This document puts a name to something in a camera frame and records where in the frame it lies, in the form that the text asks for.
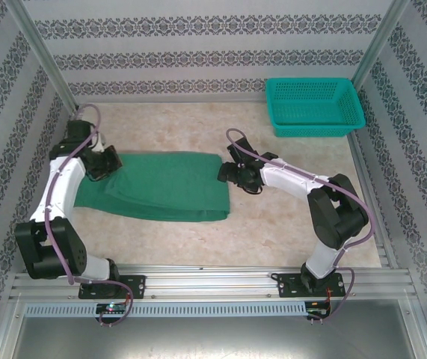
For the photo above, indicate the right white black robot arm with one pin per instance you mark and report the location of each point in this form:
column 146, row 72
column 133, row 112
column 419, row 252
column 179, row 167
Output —
column 323, row 261

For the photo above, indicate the aluminium table side rail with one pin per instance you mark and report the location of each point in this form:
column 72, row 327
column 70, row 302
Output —
column 360, row 168
column 72, row 115

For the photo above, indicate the aluminium frame post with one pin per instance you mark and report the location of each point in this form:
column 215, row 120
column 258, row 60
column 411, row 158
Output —
column 45, row 56
column 382, row 37

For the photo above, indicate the grey metal panel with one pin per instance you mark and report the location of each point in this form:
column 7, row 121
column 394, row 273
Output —
column 213, row 340

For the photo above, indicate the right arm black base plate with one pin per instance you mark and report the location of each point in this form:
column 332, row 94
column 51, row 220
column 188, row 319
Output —
column 288, row 286

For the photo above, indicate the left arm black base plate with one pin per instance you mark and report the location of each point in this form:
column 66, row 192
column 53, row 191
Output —
column 134, row 286

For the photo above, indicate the aluminium table end rail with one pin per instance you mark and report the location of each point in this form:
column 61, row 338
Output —
column 161, row 101

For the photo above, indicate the teal plastic mesh basket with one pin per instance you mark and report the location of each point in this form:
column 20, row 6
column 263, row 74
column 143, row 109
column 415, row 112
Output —
column 284, row 129

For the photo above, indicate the green cloth towel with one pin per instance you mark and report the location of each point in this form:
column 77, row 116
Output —
column 168, row 183

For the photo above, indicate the aluminium profile beam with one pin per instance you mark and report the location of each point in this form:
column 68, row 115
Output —
column 217, row 284

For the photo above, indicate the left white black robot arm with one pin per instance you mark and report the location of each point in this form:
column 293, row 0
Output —
column 61, row 190

